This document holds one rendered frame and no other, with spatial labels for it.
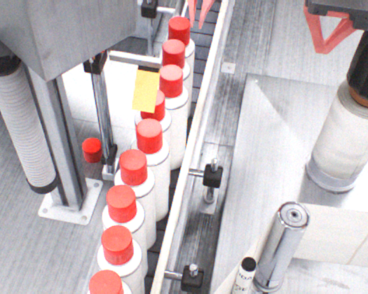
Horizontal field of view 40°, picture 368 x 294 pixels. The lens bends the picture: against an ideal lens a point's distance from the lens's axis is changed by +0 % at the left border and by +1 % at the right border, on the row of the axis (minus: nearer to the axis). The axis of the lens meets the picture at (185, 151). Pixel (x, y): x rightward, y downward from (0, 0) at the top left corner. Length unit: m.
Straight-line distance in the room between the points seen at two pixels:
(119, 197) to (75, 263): 0.27
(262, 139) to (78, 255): 0.37
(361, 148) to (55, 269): 0.50
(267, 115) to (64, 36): 0.60
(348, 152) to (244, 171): 0.17
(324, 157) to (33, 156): 0.46
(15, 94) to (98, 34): 0.10
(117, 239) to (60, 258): 0.29
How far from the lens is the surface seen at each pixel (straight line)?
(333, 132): 0.77
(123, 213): 0.57
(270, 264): 0.68
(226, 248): 0.77
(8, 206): 0.90
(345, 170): 0.81
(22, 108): 0.49
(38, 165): 0.55
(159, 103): 0.65
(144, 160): 0.60
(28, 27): 0.37
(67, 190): 0.81
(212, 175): 0.79
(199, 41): 1.05
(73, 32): 0.39
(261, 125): 0.91
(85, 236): 0.84
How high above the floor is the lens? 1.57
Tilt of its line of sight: 54 degrees down
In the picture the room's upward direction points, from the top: 4 degrees clockwise
